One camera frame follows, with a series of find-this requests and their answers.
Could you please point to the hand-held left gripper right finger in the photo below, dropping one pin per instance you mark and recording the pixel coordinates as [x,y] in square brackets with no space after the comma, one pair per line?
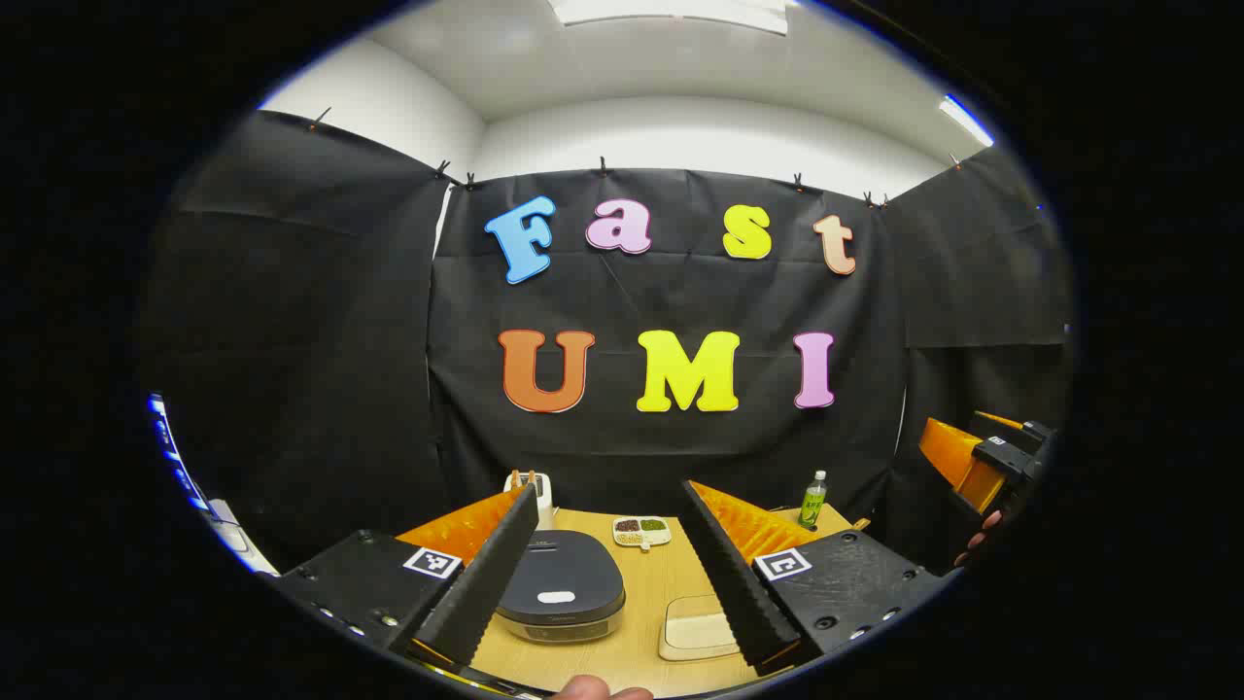
[734,574]

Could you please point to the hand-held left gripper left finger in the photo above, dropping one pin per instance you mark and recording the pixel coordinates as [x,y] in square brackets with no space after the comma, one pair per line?
[486,574]

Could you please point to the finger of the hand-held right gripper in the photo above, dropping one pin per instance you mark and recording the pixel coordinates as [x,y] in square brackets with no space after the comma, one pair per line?
[957,457]

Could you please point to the dark grey rice cooker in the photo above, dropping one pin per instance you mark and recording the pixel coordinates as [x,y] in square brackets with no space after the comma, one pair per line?
[569,574]

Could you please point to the white chopstick holder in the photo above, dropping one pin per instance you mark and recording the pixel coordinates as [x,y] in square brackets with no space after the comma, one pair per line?
[543,498]

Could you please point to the cream rectangular tray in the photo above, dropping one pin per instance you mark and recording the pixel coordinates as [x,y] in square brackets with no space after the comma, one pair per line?
[695,627]

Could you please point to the wooden utensils bundle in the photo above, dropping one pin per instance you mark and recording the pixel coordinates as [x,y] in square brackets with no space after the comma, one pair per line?
[515,478]

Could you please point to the white divided bean dish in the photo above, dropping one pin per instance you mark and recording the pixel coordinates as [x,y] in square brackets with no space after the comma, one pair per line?
[641,532]

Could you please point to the green drink bottle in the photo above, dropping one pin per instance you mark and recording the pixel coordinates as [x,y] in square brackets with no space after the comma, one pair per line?
[812,504]

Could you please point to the white device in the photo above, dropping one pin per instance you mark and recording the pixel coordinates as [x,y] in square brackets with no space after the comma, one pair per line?
[238,540]

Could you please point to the black backdrop cloth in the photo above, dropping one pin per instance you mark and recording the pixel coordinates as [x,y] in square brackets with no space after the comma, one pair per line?
[321,369]

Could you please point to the ceiling light strip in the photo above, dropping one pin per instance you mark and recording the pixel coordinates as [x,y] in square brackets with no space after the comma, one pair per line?
[965,120]

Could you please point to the computer monitor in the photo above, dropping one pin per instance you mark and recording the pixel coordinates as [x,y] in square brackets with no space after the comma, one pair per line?
[170,447]

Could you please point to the row of black cloth clips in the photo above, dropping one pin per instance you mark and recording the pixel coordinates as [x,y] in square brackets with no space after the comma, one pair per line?
[603,164]

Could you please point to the ceiling light panel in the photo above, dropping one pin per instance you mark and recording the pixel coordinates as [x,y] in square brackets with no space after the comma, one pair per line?
[671,12]

